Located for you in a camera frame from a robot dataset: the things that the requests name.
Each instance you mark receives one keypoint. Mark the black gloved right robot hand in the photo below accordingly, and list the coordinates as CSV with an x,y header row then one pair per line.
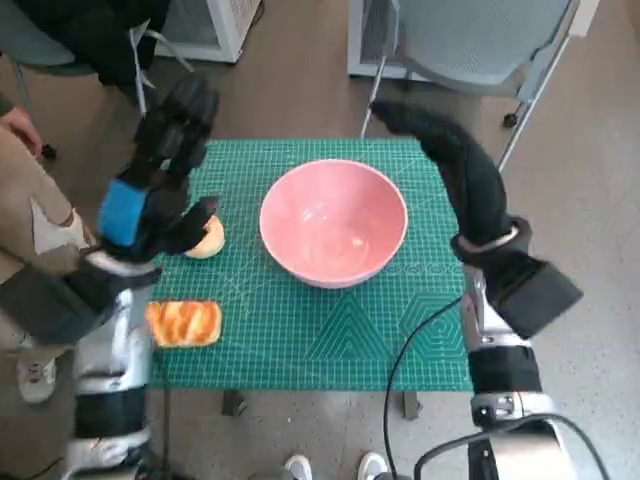
x,y
465,160

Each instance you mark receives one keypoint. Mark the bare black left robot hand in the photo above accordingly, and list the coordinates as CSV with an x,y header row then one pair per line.
x,y
165,150

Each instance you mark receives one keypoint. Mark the round pale bread bun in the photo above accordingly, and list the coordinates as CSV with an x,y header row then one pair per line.
x,y
212,245

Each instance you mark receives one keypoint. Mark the pink bowl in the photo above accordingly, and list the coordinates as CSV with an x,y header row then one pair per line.
x,y
332,225

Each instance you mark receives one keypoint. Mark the glazed braided bread loaf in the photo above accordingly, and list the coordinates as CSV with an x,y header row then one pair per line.
x,y
185,322

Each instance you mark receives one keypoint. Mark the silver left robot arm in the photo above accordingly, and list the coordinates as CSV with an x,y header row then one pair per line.
x,y
112,350

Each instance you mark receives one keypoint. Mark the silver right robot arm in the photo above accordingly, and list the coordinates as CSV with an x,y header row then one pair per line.
x,y
505,380

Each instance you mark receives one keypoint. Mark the grey mesh chair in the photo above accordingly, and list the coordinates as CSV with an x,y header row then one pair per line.
x,y
475,40

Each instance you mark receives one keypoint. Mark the white mesh cabinet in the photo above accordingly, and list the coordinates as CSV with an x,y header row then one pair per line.
x,y
210,25
365,35

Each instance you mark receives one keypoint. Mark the teal seat chair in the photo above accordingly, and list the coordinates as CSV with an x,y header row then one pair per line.
x,y
35,47

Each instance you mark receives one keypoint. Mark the green cutting mat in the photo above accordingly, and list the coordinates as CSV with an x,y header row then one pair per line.
x,y
280,320

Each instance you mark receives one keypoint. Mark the grey table foot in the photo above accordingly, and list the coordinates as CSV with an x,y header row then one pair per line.
x,y
411,406
234,402

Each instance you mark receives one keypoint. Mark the white shoe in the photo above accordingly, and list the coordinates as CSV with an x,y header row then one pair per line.
x,y
372,466
299,467

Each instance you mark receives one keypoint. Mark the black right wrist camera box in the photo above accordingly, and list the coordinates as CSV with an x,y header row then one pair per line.
x,y
540,295

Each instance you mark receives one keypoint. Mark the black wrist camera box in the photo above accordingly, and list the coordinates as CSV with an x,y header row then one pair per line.
x,y
540,295
50,305

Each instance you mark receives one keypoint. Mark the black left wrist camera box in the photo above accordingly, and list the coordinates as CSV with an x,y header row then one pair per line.
x,y
50,305

